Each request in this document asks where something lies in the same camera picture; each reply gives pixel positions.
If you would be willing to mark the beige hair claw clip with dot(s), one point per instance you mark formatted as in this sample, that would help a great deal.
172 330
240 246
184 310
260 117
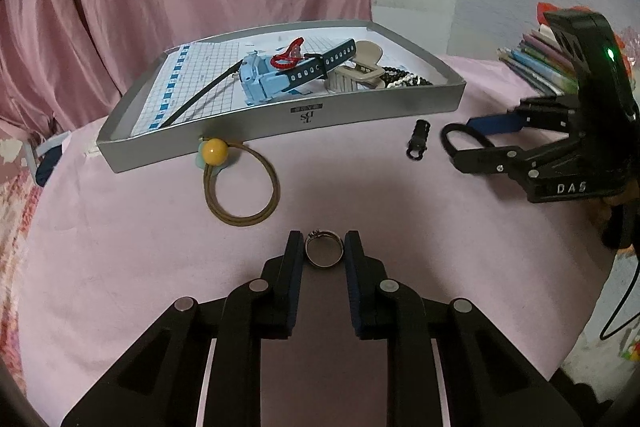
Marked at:
361 72

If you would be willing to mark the red plastic bag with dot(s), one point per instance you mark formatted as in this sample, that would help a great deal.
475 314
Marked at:
544 7

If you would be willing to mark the blue kids smartwatch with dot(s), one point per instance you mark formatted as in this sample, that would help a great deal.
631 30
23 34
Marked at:
264 78

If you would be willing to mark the floral quilt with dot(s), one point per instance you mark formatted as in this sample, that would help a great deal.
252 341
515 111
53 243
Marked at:
19 199

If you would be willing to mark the black hair clip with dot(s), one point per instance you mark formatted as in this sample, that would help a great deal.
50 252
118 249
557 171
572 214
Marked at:
417 145

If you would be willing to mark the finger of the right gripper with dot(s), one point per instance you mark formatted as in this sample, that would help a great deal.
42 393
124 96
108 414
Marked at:
506 123
486 160

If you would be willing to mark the stack of books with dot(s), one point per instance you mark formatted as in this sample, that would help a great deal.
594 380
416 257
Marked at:
539 60

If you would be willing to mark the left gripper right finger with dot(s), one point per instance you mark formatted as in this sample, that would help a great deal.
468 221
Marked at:
372 309

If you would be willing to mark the pink bed sheet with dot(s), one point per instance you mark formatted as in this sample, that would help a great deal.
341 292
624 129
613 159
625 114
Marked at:
108 252

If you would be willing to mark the dark blue bag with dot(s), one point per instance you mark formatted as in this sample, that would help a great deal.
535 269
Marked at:
43 158

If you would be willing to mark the grey jewelry tray box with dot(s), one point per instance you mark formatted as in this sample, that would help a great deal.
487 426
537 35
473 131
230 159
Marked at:
434 87

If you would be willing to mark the black hair stick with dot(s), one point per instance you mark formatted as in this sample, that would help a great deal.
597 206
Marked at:
200 94

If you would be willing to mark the right hand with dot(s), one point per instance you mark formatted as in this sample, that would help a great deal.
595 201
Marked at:
617 218

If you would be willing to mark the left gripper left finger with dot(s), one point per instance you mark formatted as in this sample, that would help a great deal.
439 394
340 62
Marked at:
279 302

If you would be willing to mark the white grid paper liner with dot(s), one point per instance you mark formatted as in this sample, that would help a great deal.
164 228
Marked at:
206 79

